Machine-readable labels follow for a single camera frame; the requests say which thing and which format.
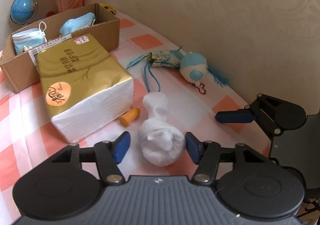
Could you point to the blue face mask stack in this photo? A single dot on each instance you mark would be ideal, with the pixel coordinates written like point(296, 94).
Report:
point(30, 38)

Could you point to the yellow toy car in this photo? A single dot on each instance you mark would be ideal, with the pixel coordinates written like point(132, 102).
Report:
point(109, 8)

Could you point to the white sock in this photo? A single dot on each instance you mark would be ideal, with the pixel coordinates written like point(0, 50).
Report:
point(162, 143)

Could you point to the colourful toy on box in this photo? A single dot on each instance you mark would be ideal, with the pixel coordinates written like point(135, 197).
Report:
point(49, 14)

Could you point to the cardboard box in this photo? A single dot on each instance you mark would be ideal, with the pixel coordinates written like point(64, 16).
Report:
point(21, 71)

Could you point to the blue globe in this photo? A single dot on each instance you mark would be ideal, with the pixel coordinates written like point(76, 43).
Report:
point(23, 11)

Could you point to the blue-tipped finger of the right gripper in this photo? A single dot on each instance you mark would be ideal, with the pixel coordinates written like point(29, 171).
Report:
point(238, 116)

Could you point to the crumpled blue face mask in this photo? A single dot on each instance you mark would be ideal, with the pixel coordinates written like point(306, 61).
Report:
point(76, 24)

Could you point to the gold tissue pack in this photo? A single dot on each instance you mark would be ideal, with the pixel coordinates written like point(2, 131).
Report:
point(84, 87)

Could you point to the orange earplug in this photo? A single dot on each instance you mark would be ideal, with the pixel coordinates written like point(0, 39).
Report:
point(127, 118)

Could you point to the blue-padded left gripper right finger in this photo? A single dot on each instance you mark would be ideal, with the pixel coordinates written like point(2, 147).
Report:
point(206, 156)

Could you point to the checkered tablecloth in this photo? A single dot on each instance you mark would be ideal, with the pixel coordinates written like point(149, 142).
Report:
point(28, 137)

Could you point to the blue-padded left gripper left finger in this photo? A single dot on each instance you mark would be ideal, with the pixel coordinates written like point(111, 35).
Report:
point(108, 155)

